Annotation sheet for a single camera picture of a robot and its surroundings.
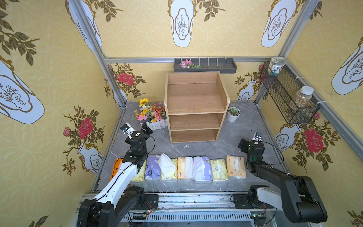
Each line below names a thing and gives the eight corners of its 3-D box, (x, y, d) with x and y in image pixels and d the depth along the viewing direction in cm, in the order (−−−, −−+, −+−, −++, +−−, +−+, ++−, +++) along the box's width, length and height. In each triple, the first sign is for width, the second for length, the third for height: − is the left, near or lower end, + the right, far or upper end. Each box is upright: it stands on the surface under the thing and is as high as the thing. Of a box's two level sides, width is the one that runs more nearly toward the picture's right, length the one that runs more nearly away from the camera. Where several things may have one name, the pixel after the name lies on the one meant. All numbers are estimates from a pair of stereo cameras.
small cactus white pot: (226, 122, 110) (230, 113, 103) (225, 115, 115) (228, 107, 107) (237, 122, 110) (241, 113, 103) (235, 115, 115) (238, 107, 107)
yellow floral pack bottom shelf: (212, 181, 82) (213, 178, 78) (209, 161, 90) (210, 158, 86) (227, 181, 82) (229, 178, 78) (223, 161, 90) (225, 158, 86)
